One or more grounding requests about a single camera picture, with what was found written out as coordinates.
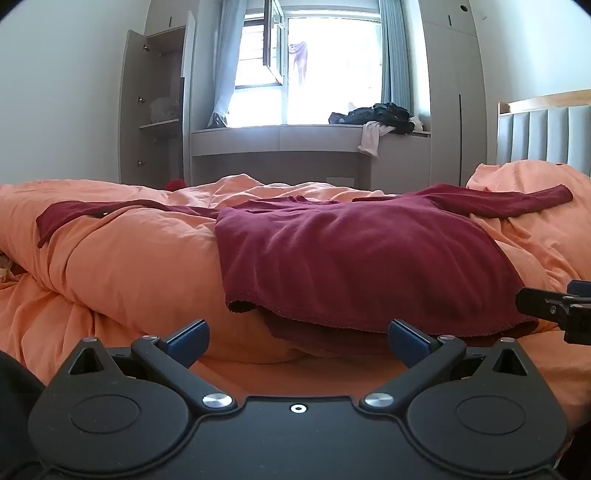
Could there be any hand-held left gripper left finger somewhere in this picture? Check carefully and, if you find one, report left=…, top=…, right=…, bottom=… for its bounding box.
left=68, top=318, right=236, bottom=414

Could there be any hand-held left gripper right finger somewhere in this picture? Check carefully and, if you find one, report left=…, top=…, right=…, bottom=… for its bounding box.
left=360, top=319, right=530, bottom=412

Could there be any maroon long-sleeve shirt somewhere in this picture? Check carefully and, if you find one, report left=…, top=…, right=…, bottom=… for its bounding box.
left=36, top=183, right=574, bottom=356

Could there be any pile of dark clothes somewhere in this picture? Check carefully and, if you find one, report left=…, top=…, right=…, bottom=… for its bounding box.
left=329, top=102, right=416, bottom=136

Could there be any orange duvet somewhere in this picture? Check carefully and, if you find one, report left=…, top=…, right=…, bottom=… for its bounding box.
left=0, top=161, right=591, bottom=432

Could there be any grey padded headboard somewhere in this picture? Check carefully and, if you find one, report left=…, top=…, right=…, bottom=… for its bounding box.
left=496, top=89, right=591, bottom=178

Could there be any tall grey wardrobe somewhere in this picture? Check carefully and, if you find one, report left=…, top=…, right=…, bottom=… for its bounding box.
left=418, top=0, right=488, bottom=188

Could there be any open grey wardrobe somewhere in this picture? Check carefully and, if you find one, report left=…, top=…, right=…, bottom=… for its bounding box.
left=117, top=11, right=197, bottom=190

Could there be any white cloth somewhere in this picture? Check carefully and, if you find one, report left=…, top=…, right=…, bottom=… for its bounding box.
left=358, top=121, right=393, bottom=158

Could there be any clear plastic bag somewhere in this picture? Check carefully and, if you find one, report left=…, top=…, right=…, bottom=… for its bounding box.
left=148, top=95, right=181, bottom=124

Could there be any light blue curtain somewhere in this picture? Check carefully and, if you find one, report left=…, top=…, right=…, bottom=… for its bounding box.
left=208, top=0, right=245, bottom=130
left=379, top=0, right=413, bottom=116

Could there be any window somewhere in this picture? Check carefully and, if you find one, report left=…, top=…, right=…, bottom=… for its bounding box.
left=233, top=0, right=384, bottom=127

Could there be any hanging pink garment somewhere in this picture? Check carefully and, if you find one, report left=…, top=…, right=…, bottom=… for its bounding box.
left=288, top=41, right=309, bottom=86

